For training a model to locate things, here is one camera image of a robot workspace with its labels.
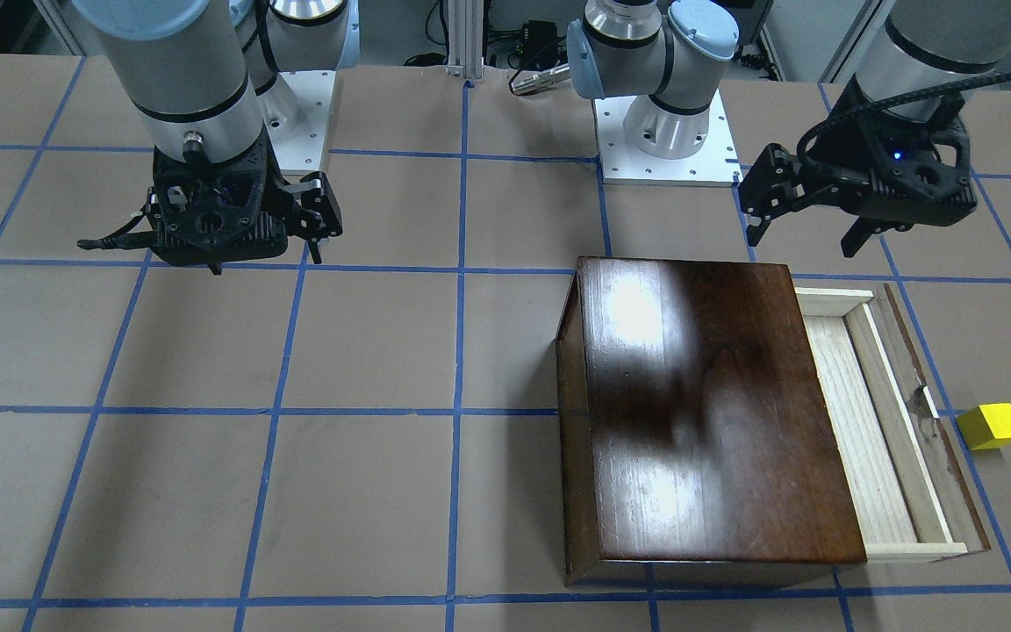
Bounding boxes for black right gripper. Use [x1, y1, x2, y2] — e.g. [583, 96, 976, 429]
[148, 145, 344, 267]

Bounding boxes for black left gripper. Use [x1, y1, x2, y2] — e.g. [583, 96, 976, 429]
[738, 92, 978, 255]

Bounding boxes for white drawer handle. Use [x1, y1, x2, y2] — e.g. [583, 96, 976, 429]
[915, 384, 942, 420]

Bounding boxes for light wood drawer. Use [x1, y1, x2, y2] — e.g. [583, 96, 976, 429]
[797, 284, 991, 564]

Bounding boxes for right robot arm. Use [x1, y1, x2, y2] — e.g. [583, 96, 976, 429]
[75, 1, 360, 275]

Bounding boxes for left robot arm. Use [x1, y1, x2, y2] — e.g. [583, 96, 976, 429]
[566, 1, 1011, 257]

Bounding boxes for dark wooden drawer cabinet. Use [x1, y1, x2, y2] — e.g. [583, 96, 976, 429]
[555, 257, 867, 588]

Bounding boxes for yellow block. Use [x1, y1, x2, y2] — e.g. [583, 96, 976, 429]
[956, 401, 1011, 451]

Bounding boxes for silver cylinder connector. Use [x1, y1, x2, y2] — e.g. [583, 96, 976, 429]
[508, 63, 570, 97]

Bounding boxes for black power box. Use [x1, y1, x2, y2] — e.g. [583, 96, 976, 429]
[517, 20, 557, 61]

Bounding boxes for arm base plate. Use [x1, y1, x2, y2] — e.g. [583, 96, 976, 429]
[592, 91, 742, 187]
[258, 69, 337, 175]

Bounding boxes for aluminium frame post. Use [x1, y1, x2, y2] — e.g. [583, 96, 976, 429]
[441, 0, 486, 83]

